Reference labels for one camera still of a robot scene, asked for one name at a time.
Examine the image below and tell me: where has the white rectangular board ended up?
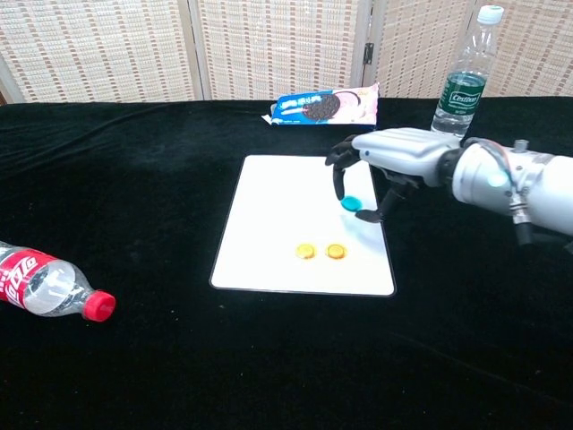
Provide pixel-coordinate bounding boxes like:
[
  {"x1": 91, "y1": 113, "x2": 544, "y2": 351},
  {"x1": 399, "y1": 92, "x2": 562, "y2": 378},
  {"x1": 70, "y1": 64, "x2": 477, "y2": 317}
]
[{"x1": 209, "y1": 154, "x2": 398, "y2": 297}]

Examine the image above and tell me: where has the green label water bottle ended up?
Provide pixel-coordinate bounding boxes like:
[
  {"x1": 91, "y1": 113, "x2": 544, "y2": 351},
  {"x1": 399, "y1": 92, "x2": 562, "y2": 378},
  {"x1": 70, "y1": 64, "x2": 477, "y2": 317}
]
[{"x1": 430, "y1": 4, "x2": 505, "y2": 139}]

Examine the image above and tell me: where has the black velvet tablecloth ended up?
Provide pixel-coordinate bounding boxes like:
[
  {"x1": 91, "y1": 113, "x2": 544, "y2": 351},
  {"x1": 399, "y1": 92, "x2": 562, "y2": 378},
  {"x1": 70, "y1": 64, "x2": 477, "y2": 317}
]
[{"x1": 0, "y1": 94, "x2": 573, "y2": 430}]

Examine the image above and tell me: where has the blue pink cookie pack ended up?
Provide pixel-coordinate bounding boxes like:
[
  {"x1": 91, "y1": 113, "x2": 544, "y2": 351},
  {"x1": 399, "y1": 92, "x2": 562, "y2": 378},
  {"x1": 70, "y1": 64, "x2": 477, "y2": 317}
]
[{"x1": 261, "y1": 82, "x2": 381, "y2": 135}]

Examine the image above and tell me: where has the woven bamboo folding screen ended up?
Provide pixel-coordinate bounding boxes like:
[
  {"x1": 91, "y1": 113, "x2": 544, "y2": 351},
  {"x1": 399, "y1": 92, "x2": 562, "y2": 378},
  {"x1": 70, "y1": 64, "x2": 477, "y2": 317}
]
[{"x1": 0, "y1": 0, "x2": 573, "y2": 105}]

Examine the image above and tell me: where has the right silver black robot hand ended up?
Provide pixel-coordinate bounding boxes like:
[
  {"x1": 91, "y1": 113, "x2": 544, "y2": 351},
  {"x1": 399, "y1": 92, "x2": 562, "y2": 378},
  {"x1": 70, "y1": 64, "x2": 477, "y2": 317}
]
[{"x1": 325, "y1": 127, "x2": 462, "y2": 224}]

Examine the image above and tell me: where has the red label cola bottle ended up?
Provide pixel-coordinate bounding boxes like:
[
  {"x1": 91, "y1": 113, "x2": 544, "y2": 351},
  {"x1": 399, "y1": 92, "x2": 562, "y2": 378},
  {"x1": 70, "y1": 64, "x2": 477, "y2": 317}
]
[{"x1": 0, "y1": 239, "x2": 117, "y2": 323}]

